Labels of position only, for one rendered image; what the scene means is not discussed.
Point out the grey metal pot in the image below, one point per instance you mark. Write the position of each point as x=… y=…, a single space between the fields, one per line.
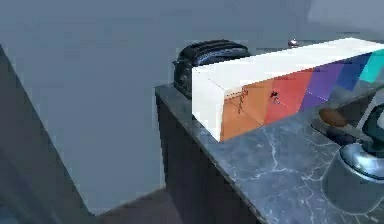
x=353 y=180

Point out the dark teal kettle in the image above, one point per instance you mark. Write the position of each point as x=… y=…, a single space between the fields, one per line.
x=375 y=125

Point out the white rainbow striped box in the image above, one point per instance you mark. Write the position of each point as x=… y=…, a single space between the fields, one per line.
x=266 y=66

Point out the small silver round knob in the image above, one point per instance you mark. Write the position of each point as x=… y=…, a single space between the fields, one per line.
x=293 y=42

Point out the brown potato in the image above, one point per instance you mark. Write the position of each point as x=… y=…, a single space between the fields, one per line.
x=332 y=117

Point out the black toaster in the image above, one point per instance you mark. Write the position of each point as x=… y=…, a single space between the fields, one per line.
x=193 y=55

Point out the dark marble kitchen counter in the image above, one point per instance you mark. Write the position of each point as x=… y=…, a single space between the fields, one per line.
x=273 y=166

